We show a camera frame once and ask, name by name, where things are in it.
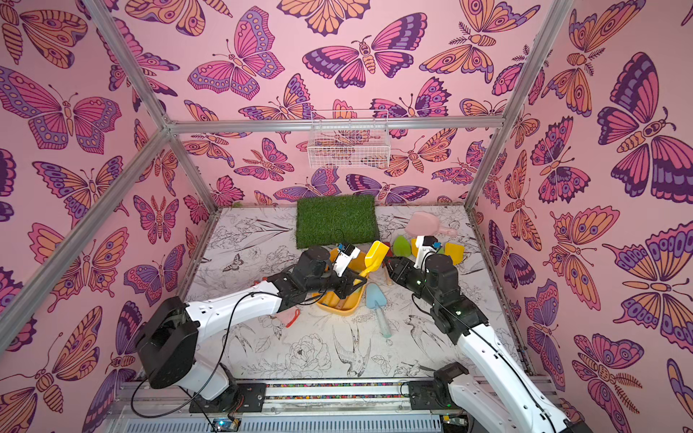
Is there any white wire basket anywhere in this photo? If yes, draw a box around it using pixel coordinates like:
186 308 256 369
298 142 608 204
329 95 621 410
305 109 392 170

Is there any yellow plastic storage box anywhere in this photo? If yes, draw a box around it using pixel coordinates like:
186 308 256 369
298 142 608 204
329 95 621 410
317 248 366 317

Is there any blue trowel white handle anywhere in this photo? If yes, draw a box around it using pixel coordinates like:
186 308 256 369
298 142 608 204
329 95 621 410
366 283 392 338

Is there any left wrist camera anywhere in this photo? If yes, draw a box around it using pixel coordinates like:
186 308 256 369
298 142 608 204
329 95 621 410
332 243 361 277

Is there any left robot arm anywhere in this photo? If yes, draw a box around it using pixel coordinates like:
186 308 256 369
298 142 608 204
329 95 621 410
135 246 382 402

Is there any green trowel wooden handle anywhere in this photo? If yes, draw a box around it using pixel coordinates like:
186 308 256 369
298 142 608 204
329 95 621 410
392 235 411 257

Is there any yellow shovel wooden handle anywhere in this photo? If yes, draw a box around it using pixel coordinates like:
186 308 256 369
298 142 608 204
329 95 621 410
411 238 419 258

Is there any red white garden glove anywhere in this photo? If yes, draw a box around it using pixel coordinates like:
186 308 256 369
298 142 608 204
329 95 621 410
285 308 301 328

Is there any artificial grass mat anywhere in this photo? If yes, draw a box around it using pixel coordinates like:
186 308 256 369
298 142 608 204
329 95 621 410
295 195 380 249

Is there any aluminium frame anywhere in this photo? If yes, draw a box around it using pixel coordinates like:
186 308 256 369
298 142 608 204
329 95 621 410
0 0 575 433

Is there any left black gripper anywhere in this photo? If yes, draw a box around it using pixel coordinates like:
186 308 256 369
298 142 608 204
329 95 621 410
305 268 369 301

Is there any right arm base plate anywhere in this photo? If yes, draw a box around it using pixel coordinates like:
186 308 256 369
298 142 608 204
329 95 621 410
407 362 469 411

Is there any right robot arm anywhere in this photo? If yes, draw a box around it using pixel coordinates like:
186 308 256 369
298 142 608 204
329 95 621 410
384 254 591 432

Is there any pink plastic dustpan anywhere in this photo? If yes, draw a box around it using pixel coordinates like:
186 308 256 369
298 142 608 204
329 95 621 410
404 211 458 236

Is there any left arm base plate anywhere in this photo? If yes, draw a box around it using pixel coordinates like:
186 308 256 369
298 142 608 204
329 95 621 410
189 382 267 414

